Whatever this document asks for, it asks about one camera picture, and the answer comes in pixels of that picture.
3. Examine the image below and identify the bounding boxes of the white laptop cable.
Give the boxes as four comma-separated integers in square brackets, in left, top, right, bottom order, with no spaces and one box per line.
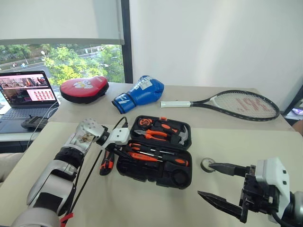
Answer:
[26,101,60,148]

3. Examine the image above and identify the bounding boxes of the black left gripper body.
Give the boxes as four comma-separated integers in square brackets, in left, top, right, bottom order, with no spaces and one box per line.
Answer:
[104,141,124,155]

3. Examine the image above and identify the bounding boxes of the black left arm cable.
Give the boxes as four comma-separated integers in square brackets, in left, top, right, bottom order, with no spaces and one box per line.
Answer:
[60,116,130,224]

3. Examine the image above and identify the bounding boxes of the black plastic tool case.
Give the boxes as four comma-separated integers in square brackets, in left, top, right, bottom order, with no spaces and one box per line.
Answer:
[116,115,193,190]

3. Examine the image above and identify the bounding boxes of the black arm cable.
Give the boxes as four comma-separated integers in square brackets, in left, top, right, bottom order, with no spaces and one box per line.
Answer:
[271,211,288,225]
[60,116,130,224]

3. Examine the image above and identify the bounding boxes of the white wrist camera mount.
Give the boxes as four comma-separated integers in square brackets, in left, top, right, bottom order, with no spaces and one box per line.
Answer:
[101,128,131,149]
[255,157,291,218]

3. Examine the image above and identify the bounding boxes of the red boxing focus pad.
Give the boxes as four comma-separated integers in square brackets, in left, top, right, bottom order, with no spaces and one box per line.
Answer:
[59,75,110,105]

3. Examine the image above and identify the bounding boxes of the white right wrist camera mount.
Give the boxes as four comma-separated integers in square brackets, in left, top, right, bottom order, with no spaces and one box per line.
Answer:
[255,157,291,218]

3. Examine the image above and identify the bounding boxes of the thin black precision screwdriver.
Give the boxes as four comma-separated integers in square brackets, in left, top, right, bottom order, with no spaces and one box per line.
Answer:
[129,143,178,156]

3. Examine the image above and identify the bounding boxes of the red tag on cable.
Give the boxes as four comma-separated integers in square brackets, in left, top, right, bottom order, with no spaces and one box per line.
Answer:
[59,212,74,225]

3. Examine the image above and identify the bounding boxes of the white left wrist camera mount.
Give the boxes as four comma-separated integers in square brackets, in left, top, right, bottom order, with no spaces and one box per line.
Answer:
[101,128,131,149]

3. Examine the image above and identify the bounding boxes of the black electrical tape roll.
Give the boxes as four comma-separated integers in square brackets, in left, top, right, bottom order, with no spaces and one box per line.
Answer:
[200,157,217,173]

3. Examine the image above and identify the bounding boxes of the steel claw hammer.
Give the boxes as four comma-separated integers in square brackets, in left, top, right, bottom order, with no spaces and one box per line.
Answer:
[169,125,191,145]

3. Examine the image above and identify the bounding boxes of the beige cushion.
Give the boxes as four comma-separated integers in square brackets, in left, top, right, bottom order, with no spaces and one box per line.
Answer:
[0,152,25,183]

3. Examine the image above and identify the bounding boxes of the blue boxing glove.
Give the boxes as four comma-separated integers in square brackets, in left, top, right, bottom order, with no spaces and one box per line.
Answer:
[111,75,165,115]

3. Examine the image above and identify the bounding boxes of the orange black tape measure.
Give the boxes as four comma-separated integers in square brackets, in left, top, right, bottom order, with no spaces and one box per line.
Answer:
[138,117,155,129]

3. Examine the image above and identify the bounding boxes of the black white tennis racket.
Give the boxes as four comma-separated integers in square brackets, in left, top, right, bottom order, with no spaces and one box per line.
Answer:
[160,89,281,122]

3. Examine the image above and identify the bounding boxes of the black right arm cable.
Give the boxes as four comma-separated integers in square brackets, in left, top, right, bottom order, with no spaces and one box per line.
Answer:
[271,211,288,225]

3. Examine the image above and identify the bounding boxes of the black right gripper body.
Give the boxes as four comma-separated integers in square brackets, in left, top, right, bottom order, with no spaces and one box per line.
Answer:
[239,165,280,216]

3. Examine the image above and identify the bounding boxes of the orange tester screwdriver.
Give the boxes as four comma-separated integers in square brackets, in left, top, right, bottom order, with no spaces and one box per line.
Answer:
[127,151,164,163]

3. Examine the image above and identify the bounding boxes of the grey open laptop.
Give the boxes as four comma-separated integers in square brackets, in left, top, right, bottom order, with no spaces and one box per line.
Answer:
[0,70,60,134]

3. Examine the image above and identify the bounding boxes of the orange black handled screwdriver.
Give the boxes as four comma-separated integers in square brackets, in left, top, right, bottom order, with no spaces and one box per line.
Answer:
[162,156,190,167]

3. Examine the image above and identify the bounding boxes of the black handheld controller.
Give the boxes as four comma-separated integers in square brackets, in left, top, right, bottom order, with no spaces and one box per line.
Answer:
[20,115,48,131]

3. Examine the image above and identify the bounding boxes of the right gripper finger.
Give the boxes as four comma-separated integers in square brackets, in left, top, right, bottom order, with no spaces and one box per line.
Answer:
[197,191,247,224]
[208,163,250,177]

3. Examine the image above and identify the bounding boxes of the white roller blind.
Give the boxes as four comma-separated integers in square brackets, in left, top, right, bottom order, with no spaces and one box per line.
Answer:
[0,0,125,46]

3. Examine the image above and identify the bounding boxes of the white side desk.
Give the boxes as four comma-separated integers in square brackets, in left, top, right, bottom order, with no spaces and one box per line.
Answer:
[0,131,41,143]

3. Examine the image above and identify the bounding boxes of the orange handled pliers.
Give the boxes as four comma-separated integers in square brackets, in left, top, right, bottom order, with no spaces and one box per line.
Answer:
[133,129,170,142]

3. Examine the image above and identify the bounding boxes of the orange black hand tool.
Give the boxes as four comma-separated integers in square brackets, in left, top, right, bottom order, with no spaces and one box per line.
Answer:
[99,149,116,176]

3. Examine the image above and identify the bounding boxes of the black window frame post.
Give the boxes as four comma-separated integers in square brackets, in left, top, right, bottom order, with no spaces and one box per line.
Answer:
[120,0,134,84]

